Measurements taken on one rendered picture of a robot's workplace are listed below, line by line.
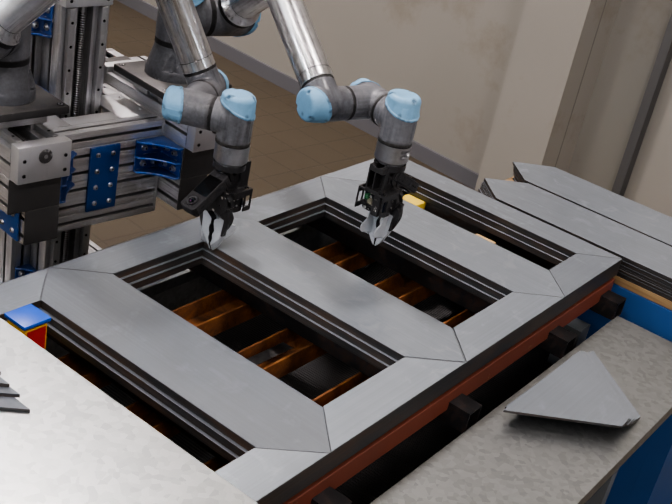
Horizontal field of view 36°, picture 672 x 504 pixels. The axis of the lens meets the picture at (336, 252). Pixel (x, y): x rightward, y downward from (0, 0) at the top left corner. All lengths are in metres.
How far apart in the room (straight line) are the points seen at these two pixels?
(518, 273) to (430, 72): 2.91
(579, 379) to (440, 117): 3.15
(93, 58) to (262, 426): 1.24
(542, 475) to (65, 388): 0.97
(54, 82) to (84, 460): 1.46
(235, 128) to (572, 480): 0.97
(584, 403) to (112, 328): 0.98
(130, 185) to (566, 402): 1.26
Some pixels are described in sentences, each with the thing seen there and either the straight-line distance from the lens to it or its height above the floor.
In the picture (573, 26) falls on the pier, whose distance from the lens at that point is 4.55.
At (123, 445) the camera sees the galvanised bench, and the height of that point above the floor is 1.05.
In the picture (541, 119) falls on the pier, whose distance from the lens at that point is 4.67.
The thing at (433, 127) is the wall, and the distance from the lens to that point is 5.36.
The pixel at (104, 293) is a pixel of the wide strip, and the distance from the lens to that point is 2.12.
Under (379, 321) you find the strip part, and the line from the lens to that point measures 2.18.
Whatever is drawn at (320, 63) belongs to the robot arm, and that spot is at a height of 1.29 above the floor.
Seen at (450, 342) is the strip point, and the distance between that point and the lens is 2.17.
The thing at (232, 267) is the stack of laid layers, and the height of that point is 0.84.
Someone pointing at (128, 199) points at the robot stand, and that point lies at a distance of 2.80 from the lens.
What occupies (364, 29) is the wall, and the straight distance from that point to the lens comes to 5.61.
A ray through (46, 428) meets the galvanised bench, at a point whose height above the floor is 1.05.
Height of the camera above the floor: 1.96
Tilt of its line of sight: 27 degrees down
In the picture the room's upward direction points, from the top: 12 degrees clockwise
